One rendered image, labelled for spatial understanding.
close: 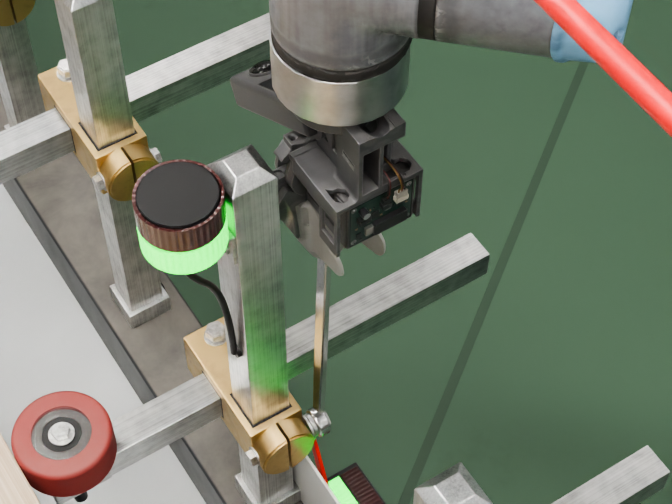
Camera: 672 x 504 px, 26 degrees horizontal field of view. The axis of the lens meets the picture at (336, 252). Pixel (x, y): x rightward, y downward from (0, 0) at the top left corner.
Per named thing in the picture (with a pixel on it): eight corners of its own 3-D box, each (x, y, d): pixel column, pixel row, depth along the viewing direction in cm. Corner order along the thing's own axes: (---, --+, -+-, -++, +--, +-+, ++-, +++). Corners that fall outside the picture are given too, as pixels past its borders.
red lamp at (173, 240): (198, 167, 99) (195, 146, 97) (243, 226, 96) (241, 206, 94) (119, 204, 97) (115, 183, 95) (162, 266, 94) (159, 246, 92)
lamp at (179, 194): (219, 323, 114) (197, 146, 97) (255, 375, 111) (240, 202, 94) (152, 358, 112) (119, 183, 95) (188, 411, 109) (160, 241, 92)
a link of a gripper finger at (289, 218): (280, 247, 108) (276, 172, 101) (270, 233, 109) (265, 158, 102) (334, 220, 110) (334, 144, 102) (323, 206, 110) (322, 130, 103)
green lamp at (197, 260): (201, 190, 101) (198, 169, 99) (245, 249, 98) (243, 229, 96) (123, 227, 99) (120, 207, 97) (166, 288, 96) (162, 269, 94)
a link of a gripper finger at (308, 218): (328, 316, 110) (328, 244, 103) (287, 263, 113) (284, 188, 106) (363, 298, 111) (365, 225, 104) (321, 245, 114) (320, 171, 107)
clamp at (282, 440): (236, 341, 130) (233, 310, 126) (316, 455, 123) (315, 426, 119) (180, 370, 128) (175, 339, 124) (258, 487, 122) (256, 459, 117)
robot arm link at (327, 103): (242, 15, 93) (369, -41, 96) (246, 68, 97) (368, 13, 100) (317, 104, 88) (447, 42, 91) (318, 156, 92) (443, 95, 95)
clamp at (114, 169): (99, 87, 135) (92, 49, 130) (169, 184, 128) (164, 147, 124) (39, 114, 133) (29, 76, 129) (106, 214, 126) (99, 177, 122)
